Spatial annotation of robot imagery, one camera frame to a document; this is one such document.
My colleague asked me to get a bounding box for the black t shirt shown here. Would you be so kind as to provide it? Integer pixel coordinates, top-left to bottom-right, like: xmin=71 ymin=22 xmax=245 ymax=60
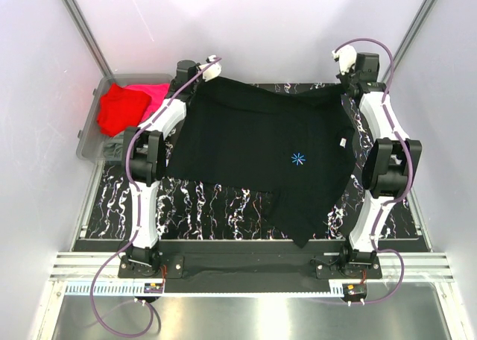
xmin=166 ymin=78 xmax=356 ymax=247

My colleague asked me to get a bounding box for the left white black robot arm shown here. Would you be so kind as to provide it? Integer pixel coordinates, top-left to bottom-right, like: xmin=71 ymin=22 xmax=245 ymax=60
xmin=121 ymin=60 xmax=201 ymax=277

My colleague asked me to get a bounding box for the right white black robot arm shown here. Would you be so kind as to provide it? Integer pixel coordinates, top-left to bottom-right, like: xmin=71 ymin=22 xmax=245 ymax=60
xmin=332 ymin=45 xmax=423 ymax=278

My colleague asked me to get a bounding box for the pink t shirt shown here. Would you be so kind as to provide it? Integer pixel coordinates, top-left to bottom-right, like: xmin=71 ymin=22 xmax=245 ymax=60
xmin=125 ymin=84 xmax=169 ymax=122

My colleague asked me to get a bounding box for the red t shirt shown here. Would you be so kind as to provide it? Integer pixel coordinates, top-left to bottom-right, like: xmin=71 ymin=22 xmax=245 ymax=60
xmin=97 ymin=84 xmax=151 ymax=136

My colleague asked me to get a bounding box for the grey t shirt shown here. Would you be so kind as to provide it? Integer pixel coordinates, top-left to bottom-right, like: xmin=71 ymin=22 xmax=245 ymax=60
xmin=102 ymin=132 xmax=124 ymax=162

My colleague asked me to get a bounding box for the clear plastic storage bin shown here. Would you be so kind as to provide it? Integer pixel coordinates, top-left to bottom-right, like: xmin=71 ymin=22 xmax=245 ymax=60
xmin=76 ymin=74 xmax=173 ymax=163

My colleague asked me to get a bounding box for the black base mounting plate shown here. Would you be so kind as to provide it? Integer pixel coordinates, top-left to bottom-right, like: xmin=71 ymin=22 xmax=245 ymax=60
xmin=119 ymin=240 xmax=382 ymax=295

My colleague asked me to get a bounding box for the right yellow connector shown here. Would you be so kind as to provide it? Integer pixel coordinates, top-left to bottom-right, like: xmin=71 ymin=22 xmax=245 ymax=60
xmin=343 ymin=283 xmax=367 ymax=298

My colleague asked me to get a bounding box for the yellow connector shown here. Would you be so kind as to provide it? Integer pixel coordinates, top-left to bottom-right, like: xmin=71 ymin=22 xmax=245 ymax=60
xmin=144 ymin=283 xmax=164 ymax=294
xmin=343 ymin=283 xmax=367 ymax=298

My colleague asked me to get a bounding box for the left yellow connector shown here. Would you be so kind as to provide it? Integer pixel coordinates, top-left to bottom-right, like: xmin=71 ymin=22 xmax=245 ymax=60
xmin=144 ymin=283 xmax=164 ymax=294

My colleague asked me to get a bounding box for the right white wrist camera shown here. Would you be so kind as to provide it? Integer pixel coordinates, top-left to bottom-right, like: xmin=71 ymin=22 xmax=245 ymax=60
xmin=332 ymin=45 xmax=357 ymax=75

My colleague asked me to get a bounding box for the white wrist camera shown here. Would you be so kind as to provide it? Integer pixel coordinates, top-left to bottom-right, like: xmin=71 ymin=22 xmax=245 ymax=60
xmin=198 ymin=54 xmax=222 ymax=82
xmin=332 ymin=45 xmax=357 ymax=75

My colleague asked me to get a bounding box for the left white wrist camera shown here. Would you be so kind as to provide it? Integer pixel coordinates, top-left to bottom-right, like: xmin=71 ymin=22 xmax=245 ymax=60
xmin=198 ymin=54 xmax=222 ymax=82

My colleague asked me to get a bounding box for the aluminium frame rail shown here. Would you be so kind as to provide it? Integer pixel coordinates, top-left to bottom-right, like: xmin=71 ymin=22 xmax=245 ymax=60
xmin=50 ymin=252 xmax=453 ymax=282

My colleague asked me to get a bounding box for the white slotted cable duct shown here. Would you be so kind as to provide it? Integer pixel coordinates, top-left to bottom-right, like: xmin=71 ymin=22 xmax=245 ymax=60
xmin=66 ymin=281 xmax=344 ymax=298

